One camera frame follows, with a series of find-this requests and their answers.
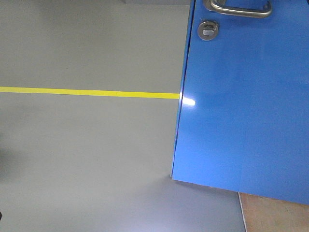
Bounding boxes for blue door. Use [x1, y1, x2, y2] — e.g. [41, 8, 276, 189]
[171, 0, 309, 204]

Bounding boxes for round metal door lock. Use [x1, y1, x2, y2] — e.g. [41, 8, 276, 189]
[197, 21, 219, 41]

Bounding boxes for wooden platform base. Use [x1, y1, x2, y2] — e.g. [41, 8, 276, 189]
[238, 192, 309, 232]

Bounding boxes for metal door lever handle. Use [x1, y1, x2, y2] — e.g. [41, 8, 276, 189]
[203, 0, 272, 18]

